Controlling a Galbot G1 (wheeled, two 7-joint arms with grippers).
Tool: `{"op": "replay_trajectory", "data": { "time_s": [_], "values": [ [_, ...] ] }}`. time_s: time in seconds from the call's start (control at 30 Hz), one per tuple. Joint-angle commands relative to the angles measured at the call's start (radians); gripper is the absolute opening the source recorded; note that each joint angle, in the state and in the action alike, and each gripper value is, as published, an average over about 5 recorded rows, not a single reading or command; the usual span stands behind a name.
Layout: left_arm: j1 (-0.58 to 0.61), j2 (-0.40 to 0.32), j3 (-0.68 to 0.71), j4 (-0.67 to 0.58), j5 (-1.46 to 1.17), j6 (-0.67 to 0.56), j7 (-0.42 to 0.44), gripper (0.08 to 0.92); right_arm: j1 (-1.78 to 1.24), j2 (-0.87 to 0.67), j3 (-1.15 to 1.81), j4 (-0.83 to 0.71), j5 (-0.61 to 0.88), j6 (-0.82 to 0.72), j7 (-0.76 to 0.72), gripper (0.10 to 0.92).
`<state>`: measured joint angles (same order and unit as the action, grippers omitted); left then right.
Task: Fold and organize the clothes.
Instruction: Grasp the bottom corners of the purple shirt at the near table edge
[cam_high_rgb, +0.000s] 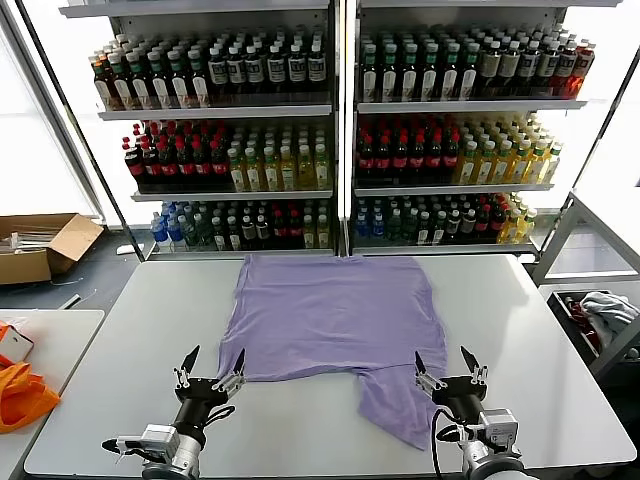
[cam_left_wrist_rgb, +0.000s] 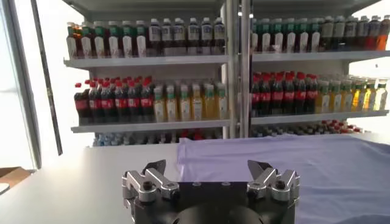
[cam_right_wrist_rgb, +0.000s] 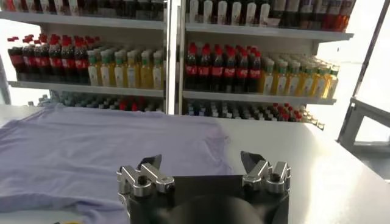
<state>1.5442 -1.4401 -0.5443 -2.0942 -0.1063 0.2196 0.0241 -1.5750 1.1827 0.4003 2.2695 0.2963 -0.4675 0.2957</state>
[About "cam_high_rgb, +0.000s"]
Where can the grey metal bottle shelf unit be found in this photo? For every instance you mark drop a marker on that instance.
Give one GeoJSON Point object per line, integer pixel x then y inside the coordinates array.
{"type": "Point", "coordinates": [450, 106]}
{"type": "Point", "coordinates": [215, 112]}

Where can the white side table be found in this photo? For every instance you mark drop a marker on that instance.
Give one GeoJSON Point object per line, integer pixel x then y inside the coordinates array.
{"type": "Point", "coordinates": [65, 340]}

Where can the dark drink bottle grey label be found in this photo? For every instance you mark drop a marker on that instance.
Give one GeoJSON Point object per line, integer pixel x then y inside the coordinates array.
{"type": "Point", "coordinates": [218, 72]}
{"type": "Point", "coordinates": [236, 71]}
{"type": "Point", "coordinates": [315, 68]}
{"type": "Point", "coordinates": [566, 66]}
{"type": "Point", "coordinates": [254, 70]}
{"type": "Point", "coordinates": [275, 69]}
{"type": "Point", "coordinates": [529, 65]}
{"type": "Point", "coordinates": [548, 65]}
{"type": "Point", "coordinates": [296, 68]}

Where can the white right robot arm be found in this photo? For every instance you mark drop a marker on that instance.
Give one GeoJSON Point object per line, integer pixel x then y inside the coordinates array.
{"type": "Point", "coordinates": [485, 465]}

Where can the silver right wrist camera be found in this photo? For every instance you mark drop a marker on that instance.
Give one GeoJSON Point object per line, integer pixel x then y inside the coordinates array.
{"type": "Point", "coordinates": [500, 427]}

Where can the cola bottle red cap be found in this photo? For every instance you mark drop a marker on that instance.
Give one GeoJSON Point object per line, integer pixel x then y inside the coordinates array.
{"type": "Point", "coordinates": [417, 160]}
{"type": "Point", "coordinates": [295, 231]}
{"type": "Point", "coordinates": [482, 222]}
{"type": "Point", "coordinates": [400, 160]}
{"type": "Point", "coordinates": [152, 167]}
{"type": "Point", "coordinates": [186, 167]}
{"type": "Point", "coordinates": [497, 220]}
{"type": "Point", "coordinates": [219, 166]}
{"type": "Point", "coordinates": [169, 167]}
{"type": "Point", "coordinates": [202, 166]}
{"type": "Point", "coordinates": [383, 160]}
{"type": "Point", "coordinates": [366, 160]}
{"type": "Point", "coordinates": [280, 231]}
{"type": "Point", "coordinates": [136, 167]}
{"type": "Point", "coordinates": [434, 160]}
{"type": "Point", "coordinates": [451, 160]}

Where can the white strips in carton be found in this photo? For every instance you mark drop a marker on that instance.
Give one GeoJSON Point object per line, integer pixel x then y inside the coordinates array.
{"type": "Point", "coordinates": [30, 243]}

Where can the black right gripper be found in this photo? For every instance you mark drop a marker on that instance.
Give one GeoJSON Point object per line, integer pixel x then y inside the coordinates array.
{"type": "Point", "coordinates": [460, 397]}

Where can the dark slanted window post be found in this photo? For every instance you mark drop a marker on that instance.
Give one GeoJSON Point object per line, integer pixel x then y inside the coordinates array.
{"type": "Point", "coordinates": [595, 135]}
{"type": "Point", "coordinates": [80, 129]}

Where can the purple t-shirt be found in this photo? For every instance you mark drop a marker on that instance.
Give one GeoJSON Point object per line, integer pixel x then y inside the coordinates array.
{"type": "Point", "coordinates": [330, 320]}

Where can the small white orange box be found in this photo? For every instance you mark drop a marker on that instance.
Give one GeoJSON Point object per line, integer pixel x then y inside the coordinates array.
{"type": "Point", "coordinates": [15, 346]}

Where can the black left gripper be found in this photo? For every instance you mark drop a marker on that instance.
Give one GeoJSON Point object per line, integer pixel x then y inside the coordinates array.
{"type": "Point", "coordinates": [202, 395]}

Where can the grey metal frame cart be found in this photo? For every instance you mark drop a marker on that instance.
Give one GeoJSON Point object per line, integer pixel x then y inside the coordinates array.
{"type": "Point", "coordinates": [565, 230]}

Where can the grey crumpled garment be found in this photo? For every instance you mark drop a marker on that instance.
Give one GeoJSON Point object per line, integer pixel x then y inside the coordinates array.
{"type": "Point", "coordinates": [605, 307]}

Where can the blue water bottle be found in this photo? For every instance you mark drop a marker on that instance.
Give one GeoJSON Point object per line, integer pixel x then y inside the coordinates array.
{"type": "Point", "coordinates": [377, 227]}
{"type": "Point", "coordinates": [159, 232]}
{"type": "Point", "coordinates": [174, 231]}
{"type": "Point", "coordinates": [361, 227]}

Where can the grey slanted window post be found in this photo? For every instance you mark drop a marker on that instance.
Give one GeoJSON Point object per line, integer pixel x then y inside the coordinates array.
{"type": "Point", "coordinates": [52, 120]}

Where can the yellow juice bottle white cap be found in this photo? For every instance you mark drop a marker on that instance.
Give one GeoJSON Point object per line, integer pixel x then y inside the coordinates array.
{"type": "Point", "coordinates": [519, 169]}
{"type": "Point", "coordinates": [501, 170]}
{"type": "Point", "coordinates": [271, 175]}
{"type": "Point", "coordinates": [466, 170]}
{"type": "Point", "coordinates": [536, 169]}
{"type": "Point", "coordinates": [306, 174]}
{"type": "Point", "coordinates": [323, 173]}
{"type": "Point", "coordinates": [526, 227]}
{"type": "Point", "coordinates": [255, 175]}
{"type": "Point", "coordinates": [238, 175]}
{"type": "Point", "coordinates": [323, 234]}
{"type": "Point", "coordinates": [484, 170]}
{"type": "Point", "coordinates": [309, 235]}
{"type": "Point", "coordinates": [288, 174]}
{"type": "Point", "coordinates": [509, 230]}
{"type": "Point", "coordinates": [551, 167]}

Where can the red crumpled garment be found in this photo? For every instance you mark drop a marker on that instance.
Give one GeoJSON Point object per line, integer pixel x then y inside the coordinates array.
{"type": "Point", "coordinates": [575, 310]}

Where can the short grey floor bar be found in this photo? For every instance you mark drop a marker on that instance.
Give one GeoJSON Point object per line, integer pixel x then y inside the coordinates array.
{"type": "Point", "coordinates": [70, 301]}

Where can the open cardboard box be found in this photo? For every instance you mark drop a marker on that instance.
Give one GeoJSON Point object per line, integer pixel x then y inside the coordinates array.
{"type": "Point", "coordinates": [75, 240]}

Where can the dark bottle beige label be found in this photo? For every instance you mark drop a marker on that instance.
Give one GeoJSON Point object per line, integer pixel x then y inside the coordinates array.
{"type": "Point", "coordinates": [491, 65]}
{"type": "Point", "coordinates": [510, 65]}

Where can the orange fabric bag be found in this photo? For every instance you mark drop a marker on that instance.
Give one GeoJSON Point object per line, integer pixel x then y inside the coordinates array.
{"type": "Point", "coordinates": [20, 400]}

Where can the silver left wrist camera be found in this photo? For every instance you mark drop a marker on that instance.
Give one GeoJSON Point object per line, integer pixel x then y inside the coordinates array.
{"type": "Point", "coordinates": [160, 440]}

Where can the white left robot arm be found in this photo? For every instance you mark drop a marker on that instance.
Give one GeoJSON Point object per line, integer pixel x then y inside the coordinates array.
{"type": "Point", "coordinates": [187, 452]}

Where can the black plastic bin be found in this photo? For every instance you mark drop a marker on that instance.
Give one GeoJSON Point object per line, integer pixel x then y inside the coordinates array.
{"type": "Point", "coordinates": [562, 320]}

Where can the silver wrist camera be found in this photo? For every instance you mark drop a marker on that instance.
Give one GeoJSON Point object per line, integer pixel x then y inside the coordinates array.
{"type": "Point", "coordinates": [160, 440]}
{"type": "Point", "coordinates": [500, 427]}

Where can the dark tea bottle green label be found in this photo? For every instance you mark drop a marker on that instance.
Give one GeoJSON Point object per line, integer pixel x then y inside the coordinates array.
{"type": "Point", "coordinates": [200, 89]}
{"type": "Point", "coordinates": [369, 80]}
{"type": "Point", "coordinates": [389, 80]}
{"type": "Point", "coordinates": [180, 89]}
{"type": "Point", "coordinates": [121, 90]}
{"type": "Point", "coordinates": [161, 90]}
{"type": "Point", "coordinates": [430, 80]}
{"type": "Point", "coordinates": [141, 90]}
{"type": "Point", "coordinates": [450, 79]}
{"type": "Point", "coordinates": [469, 79]}
{"type": "Point", "coordinates": [409, 80]}

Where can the small white floor object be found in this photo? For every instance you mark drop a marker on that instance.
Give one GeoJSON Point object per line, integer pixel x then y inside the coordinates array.
{"type": "Point", "coordinates": [125, 249]}

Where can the red drink bottle grey label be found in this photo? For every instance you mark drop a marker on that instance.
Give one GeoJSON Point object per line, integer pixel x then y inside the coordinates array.
{"type": "Point", "coordinates": [582, 70]}

